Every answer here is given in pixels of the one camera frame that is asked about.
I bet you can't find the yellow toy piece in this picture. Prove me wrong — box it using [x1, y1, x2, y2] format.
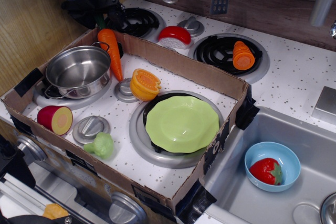
[42, 203, 69, 220]

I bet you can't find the cardboard fence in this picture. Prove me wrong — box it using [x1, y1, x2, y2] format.
[3, 33, 253, 223]

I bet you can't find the red yellow toy fruit half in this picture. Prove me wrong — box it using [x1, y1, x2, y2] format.
[37, 105, 73, 135]

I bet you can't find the orange toy carrot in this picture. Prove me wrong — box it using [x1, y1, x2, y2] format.
[95, 14, 124, 82]

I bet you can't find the blue plastic bowl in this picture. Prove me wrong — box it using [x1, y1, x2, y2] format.
[244, 142, 301, 193]

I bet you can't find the silver oven knob left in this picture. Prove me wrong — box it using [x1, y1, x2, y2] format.
[17, 135, 47, 165]

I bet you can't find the orange toy carrot slice piece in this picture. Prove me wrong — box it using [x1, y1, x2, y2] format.
[233, 40, 255, 70]

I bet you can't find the grey faucet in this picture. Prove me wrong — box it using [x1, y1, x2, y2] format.
[309, 0, 334, 27]

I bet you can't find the stainless steel pot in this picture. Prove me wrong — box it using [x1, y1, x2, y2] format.
[45, 44, 112, 99]

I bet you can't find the red toy strawberry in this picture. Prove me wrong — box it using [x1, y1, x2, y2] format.
[249, 158, 283, 186]

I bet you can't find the orange toy pumpkin half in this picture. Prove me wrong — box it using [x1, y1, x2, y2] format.
[130, 69, 161, 101]

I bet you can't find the green toy broccoli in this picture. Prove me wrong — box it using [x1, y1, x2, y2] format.
[83, 132, 114, 159]

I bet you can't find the black burner under plate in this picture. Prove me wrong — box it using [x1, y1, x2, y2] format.
[142, 92, 211, 154]

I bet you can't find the green plastic plate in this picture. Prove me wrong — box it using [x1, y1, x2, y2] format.
[145, 95, 220, 154]

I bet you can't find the silver stove knob front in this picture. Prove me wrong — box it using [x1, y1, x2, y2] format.
[72, 116, 110, 145]

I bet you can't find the silver oven knob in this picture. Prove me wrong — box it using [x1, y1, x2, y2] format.
[109, 192, 147, 224]
[17, 135, 47, 165]

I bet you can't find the silver stove knob back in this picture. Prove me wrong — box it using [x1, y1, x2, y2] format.
[178, 16, 205, 38]

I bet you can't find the silver stove knob middle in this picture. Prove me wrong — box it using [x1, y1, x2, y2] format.
[114, 78, 139, 103]

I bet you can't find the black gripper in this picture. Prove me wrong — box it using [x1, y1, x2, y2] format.
[62, 0, 125, 29]

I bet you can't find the red white toy sushi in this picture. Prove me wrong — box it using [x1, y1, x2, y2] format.
[158, 26, 193, 49]

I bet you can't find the black burner coil back left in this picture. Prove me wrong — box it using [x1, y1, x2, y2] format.
[104, 8, 160, 38]

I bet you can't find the silver stove knob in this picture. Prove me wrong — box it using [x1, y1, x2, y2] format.
[72, 116, 110, 145]
[178, 16, 205, 38]
[114, 78, 139, 103]

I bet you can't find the silver sink basin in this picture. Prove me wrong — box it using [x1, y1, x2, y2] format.
[205, 108, 335, 223]

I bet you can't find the silver oven knob right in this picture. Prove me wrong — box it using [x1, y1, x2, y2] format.
[109, 192, 147, 224]

